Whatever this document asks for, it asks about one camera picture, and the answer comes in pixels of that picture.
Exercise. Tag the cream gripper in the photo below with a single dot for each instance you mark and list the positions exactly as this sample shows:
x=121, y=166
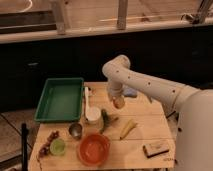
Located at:
x=118, y=99

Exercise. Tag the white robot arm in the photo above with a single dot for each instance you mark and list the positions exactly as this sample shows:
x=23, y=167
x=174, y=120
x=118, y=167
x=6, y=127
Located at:
x=194, y=141

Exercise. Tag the small metal cup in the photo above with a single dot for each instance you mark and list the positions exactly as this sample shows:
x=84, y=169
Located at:
x=75, y=130

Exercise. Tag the green plastic cup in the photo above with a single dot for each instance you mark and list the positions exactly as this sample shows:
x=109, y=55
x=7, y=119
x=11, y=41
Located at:
x=57, y=147

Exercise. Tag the blue sponge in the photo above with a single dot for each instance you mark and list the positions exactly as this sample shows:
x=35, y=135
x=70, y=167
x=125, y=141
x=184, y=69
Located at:
x=129, y=92

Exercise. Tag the green cucumber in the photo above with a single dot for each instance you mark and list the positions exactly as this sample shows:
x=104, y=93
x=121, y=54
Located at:
x=105, y=119

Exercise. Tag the yellow banana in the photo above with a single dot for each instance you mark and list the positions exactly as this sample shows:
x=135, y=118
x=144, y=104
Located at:
x=127, y=128

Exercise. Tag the orange plastic bowl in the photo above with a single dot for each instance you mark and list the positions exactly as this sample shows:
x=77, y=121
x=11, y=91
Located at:
x=93, y=149

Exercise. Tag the green plastic tray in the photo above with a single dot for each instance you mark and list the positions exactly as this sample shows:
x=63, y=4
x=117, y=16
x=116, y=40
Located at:
x=60, y=101

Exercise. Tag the wooden block eraser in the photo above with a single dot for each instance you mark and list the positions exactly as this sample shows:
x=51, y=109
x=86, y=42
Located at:
x=155, y=148

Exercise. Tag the bunch of red grapes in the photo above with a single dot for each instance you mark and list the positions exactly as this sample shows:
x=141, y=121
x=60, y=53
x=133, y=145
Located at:
x=45, y=148

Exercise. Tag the black pole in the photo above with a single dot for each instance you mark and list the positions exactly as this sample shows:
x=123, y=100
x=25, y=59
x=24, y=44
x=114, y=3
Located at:
x=24, y=133

